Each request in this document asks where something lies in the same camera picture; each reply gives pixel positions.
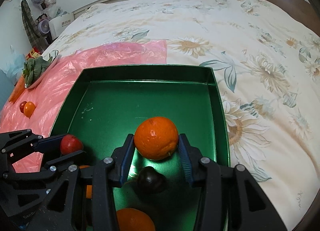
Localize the pale blue plastic bag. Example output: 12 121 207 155
5 44 25 76

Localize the green bok choy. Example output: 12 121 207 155
22 56 53 85

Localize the pink plastic sheet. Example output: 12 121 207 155
0 40 167 174

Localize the clear plastic bag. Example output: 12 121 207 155
44 0 62 16

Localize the plaid garment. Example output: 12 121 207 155
21 0 42 49

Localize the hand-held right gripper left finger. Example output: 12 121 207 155
27 133 135 231

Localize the green tray box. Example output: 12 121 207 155
49 64 230 231

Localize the small white fan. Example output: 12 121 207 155
37 19 50 34

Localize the dark purple plum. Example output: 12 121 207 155
137 167 167 194

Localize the dark rimmed white plate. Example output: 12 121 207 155
25 50 59 89

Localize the orange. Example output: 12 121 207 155
134 117 179 161
23 101 36 118
79 165 93 199
115 208 156 231

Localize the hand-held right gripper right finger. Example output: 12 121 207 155
178 133 288 231

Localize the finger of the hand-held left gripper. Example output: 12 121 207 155
0 150 85 184
0 128 66 158

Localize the floral quilt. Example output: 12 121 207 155
40 0 320 229

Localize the white paper bag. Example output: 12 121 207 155
49 12 75 39

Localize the carrot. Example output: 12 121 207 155
9 77 25 103

